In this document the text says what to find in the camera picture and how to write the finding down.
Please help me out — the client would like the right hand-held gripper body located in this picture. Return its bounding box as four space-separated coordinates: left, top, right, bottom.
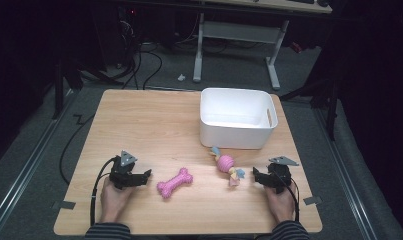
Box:
267 155 300 194

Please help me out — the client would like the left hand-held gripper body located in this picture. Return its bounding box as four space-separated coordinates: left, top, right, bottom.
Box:
108 150 138 190

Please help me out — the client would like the person's left hand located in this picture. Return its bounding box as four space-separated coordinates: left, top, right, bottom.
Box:
99 176 134 224

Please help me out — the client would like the person's right hand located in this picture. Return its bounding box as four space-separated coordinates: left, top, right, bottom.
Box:
263 184 297 224

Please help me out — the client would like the pink spiky bone toy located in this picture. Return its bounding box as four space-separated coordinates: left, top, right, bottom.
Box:
156 167 194 200

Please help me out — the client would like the grey tape strip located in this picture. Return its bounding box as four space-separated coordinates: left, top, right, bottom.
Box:
52 200 77 211
302 196 323 206

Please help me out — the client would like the white plastic bin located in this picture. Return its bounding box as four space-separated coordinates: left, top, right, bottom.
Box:
199 87 279 150

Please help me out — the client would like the black metal stand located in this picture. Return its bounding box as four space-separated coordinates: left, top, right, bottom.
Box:
51 59 85 120
280 56 344 141

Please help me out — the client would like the desk with white metal legs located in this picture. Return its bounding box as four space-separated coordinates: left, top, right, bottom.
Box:
192 0 333 91

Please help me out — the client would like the right hand-held gripper black cable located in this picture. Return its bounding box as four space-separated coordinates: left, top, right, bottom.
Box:
278 171 301 223

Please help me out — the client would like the hand-held gripper black cable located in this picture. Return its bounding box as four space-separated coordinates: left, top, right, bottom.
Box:
278 171 301 223
89 156 118 227

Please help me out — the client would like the left hand-held gripper black cable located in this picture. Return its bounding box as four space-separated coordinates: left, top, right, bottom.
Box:
89 156 118 227

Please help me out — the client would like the rope toy with pink ball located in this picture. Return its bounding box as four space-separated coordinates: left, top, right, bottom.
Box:
209 146 246 187

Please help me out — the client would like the black cable on floor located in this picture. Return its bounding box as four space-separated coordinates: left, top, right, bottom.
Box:
58 114 97 186

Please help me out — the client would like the metal floor rail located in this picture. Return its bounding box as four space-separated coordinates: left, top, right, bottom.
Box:
0 89 77 234
313 108 378 240

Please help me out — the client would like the bundle of black cables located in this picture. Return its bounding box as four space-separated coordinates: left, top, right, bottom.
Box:
117 8 164 91

